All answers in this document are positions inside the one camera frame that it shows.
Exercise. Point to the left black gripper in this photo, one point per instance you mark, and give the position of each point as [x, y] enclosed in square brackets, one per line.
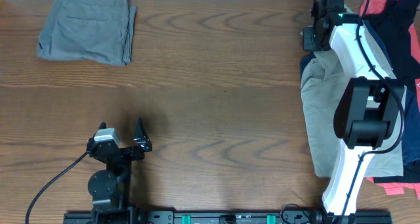
[142, 139]

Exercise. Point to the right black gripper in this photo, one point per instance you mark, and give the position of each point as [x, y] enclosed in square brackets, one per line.
[308, 44]

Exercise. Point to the light khaki shorts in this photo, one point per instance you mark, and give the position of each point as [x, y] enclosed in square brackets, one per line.
[323, 83]

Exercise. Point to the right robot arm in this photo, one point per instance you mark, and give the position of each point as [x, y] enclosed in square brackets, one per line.
[369, 109]

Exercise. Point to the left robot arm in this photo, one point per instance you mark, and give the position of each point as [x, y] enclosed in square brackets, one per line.
[110, 188]

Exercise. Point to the red garment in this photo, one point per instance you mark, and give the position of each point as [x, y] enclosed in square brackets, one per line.
[410, 142]

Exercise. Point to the black garment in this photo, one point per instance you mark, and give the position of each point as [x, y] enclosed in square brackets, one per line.
[391, 19]

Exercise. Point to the folded dark grey shorts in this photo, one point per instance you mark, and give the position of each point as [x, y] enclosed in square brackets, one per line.
[98, 30]

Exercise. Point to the navy blue shorts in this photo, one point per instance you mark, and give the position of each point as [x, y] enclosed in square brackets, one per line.
[322, 85]

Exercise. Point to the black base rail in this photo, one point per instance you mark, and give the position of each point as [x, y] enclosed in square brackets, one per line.
[288, 215]

